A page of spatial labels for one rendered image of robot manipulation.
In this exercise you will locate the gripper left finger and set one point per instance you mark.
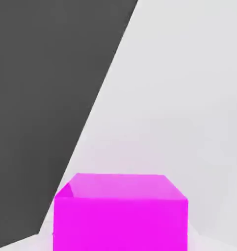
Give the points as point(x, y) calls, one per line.
point(48, 240)

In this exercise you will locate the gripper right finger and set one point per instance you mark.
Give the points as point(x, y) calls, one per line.
point(192, 242)

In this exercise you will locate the small magenta cube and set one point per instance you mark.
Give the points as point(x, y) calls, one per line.
point(120, 221)

